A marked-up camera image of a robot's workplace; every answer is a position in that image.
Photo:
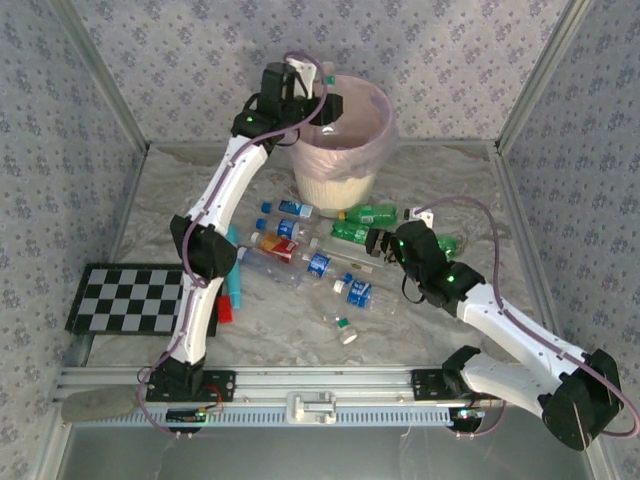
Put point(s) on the small clear bottle green band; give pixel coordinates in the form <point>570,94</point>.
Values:
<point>348,337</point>
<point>330,79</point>

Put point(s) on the white rail latch bracket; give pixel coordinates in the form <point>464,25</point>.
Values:
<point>310,407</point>

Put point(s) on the white-capped bottle blue label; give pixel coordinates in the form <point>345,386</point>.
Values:
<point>360,295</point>

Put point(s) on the aluminium mounting rail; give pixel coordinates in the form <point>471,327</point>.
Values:
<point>320,382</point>

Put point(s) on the blue bottle cap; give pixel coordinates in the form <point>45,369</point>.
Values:
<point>347,276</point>

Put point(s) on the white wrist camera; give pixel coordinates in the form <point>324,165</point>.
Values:
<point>424,217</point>
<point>302,75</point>

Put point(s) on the blue-capped clear cola bottle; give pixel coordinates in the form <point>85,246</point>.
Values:
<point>286,228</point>

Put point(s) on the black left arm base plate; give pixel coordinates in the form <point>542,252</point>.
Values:
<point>222,385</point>

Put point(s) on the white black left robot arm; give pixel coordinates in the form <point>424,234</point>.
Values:
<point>230,175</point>

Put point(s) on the teal microphone-shaped cylinder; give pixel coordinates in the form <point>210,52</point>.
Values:
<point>234,280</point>

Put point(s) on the pink plastic bin liner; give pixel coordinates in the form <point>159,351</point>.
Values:
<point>345,160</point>

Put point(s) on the white-capped bottle orange-red label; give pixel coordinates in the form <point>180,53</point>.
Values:
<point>280,247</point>

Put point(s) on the black white checkerboard panel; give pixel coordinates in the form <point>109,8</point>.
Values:
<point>125,300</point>

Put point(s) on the green plastic bottle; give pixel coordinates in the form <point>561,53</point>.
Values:
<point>350,232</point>
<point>452,246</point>

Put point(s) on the cream ribbed waste bin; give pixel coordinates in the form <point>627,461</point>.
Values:
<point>332,195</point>

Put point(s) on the aluminium frame post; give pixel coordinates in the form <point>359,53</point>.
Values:
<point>545,75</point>
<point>100,80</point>

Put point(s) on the red plastic block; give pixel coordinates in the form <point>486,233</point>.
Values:
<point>225,310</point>

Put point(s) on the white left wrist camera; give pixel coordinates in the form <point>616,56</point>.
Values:
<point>302,75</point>

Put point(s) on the green bottle with yellow cap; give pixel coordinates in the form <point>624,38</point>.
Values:
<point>370,214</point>

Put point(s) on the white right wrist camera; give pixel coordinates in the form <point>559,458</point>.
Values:
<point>424,217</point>

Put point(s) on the clear bottle blue-white label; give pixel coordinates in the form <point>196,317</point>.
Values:
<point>295,208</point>

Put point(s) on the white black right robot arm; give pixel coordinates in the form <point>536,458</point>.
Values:
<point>520,330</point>

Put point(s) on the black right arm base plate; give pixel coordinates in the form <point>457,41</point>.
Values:
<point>425,385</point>

